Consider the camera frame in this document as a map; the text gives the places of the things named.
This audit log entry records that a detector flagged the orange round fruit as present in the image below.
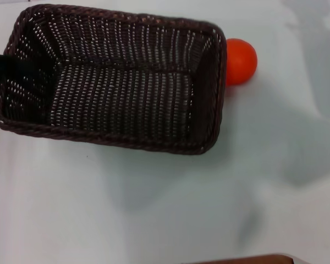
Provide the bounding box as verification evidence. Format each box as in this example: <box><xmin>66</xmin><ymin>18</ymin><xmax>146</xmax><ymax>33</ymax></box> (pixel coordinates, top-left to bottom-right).
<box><xmin>224</xmin><ymin>38</ymin><xmax>258</xmax><ymax>88</ymax></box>

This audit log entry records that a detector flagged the dark brown woven basket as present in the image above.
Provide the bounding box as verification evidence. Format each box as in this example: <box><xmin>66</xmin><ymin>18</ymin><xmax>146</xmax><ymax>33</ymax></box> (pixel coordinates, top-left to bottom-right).
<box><xmin>0</xmin><ymin>4</ymin><xmax>228</xmax><ymax>156</ymax></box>

